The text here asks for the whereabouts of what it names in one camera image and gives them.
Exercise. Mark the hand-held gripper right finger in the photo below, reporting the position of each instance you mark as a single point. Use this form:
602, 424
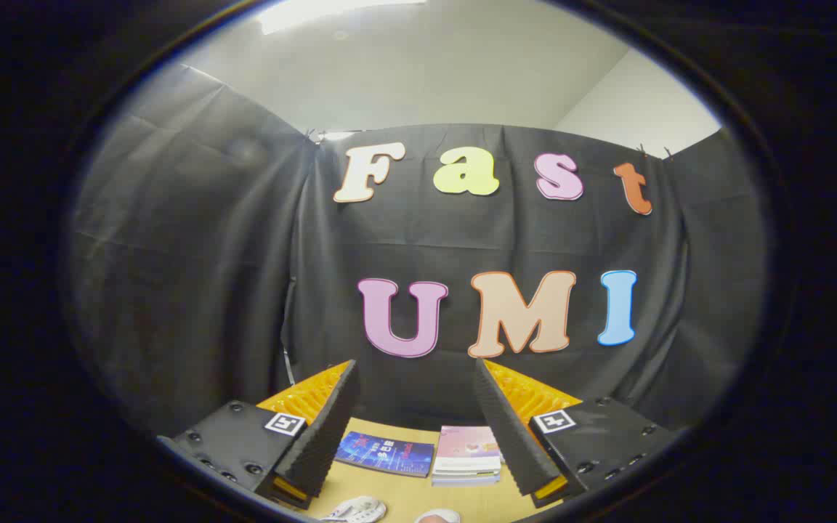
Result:
509, 436

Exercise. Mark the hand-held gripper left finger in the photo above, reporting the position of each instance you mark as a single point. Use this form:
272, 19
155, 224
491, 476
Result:
328, 428

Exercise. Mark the white canvas shoe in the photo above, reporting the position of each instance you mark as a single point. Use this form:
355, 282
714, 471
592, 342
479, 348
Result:
357, 511
438, 516

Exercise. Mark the stack of pink white books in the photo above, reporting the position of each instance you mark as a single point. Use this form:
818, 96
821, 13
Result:
466, 454

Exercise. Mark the blue cover book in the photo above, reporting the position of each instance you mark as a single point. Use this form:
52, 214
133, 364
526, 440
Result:
386, 454

